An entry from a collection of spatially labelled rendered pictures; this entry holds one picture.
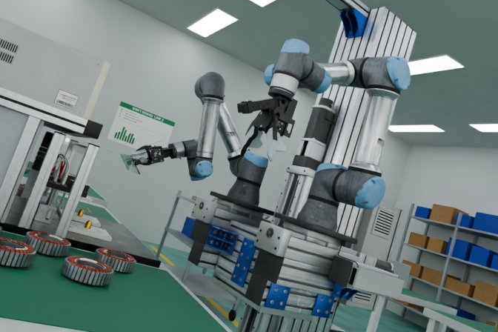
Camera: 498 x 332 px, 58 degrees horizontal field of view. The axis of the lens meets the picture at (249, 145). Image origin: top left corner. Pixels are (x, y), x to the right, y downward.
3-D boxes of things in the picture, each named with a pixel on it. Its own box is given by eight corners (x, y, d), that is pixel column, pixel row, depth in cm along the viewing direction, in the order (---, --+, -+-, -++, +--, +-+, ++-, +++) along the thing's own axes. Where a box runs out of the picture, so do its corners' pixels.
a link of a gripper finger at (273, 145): (292, 161, 117) (287, 133, 122) (275, 154, 114) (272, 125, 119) (284, 167, 119) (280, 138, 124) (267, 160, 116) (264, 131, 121)
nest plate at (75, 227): (104, 232, 162) (105, 229, 162) (110, 241, 148) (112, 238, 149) (61, 221, 155) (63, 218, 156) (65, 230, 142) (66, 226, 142)
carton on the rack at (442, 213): (443, 225, 793) (447, 210, 796) (464, 230, 756) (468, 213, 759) (428, 219, 774) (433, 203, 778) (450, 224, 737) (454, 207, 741)
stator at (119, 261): (130, 267, 130) (135, 254, 130) (133, 277, 119) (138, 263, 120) (92, 256, 127) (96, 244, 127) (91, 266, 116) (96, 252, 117)
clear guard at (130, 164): (127, 170, 201) (132, 157, 202) (140, 174, 179) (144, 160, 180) (53, 145, 187) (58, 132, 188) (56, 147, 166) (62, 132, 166)
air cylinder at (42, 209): (49, 220, 150) (55, 204, 151) (50, 224, 143) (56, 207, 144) (33, 216, 148) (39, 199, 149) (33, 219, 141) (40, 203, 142)
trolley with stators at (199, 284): (198, 289, 485) (227, 200, 498) (236, 325, 395) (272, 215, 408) (146, 277, 460) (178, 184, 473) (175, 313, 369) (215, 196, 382)
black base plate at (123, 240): (121, 229, 201) (123, 224, 201) (158, 268, 143) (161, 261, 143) (9, 198, 180) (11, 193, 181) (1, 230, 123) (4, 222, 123)
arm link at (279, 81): (284, 72, 121) (267, 74, 128) (279, 87, 120) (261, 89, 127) (304, 84, 125) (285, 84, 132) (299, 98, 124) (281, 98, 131)
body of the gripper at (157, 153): (148, 147, 197) (175, 143, 202) (144, 147, 205) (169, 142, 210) (151, 164, 198) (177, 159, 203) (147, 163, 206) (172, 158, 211)
